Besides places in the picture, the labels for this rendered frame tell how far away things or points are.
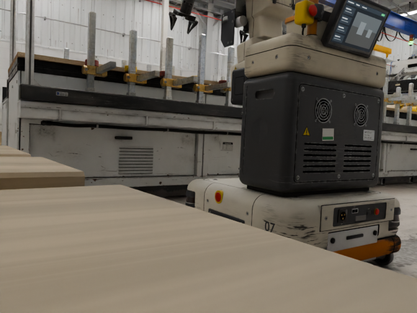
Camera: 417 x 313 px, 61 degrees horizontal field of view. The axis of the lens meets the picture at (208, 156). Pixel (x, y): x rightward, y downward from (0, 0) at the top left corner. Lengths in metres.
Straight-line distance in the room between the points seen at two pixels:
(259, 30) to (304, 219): 0.88
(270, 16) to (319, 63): 0.49
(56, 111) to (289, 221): 1.50
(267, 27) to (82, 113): 1.16
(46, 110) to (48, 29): 7.59
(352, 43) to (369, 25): 0.09
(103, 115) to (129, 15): 8.22
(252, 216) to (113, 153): 1.47
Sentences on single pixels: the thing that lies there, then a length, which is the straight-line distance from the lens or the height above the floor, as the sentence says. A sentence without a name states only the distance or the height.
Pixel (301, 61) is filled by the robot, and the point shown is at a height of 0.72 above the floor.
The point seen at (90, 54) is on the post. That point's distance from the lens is 2.23.
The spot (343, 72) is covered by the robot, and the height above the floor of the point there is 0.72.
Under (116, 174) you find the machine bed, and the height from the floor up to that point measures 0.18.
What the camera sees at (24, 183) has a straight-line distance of 0.18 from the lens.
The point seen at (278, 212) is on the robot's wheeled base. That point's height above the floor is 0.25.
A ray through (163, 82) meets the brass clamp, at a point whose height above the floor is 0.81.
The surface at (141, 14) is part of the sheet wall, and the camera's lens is 10.53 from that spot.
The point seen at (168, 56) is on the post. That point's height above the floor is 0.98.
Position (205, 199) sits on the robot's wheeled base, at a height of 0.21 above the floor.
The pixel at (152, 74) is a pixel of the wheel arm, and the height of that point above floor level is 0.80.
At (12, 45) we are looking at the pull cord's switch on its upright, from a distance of 3.28.
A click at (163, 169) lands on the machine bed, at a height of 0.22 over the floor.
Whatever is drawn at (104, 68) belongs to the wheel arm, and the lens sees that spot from 2.06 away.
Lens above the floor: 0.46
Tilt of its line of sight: 3 degrees down
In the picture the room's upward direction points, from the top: 3 degrees clockwise
